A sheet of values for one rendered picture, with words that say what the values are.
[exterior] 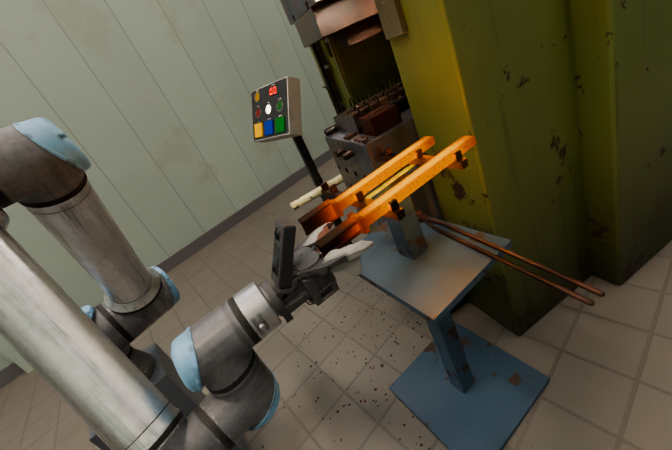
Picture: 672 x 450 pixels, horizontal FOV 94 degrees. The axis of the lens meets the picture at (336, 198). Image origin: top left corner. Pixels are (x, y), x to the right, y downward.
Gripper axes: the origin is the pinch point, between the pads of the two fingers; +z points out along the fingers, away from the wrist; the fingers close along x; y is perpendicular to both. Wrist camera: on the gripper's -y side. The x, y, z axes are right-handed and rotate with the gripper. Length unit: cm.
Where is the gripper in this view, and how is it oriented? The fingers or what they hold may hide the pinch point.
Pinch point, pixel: (350, 228)
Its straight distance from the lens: 62.9
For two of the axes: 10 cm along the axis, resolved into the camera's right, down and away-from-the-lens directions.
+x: 5.1, 1.7, -8.4
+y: 3.8, 8.3, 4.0
